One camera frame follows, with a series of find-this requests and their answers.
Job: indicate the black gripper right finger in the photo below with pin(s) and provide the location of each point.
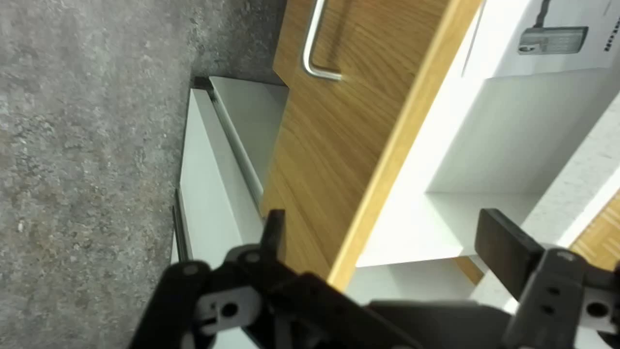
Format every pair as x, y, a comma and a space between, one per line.
562, 291

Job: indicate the yellow woven mat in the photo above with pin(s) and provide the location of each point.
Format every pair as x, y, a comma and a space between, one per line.
603, 239

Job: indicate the pale cabinet side frame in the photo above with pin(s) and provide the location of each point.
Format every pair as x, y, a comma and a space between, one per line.
206, 181

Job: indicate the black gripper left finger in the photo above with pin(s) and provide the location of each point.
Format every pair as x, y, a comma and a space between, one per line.
213, 303

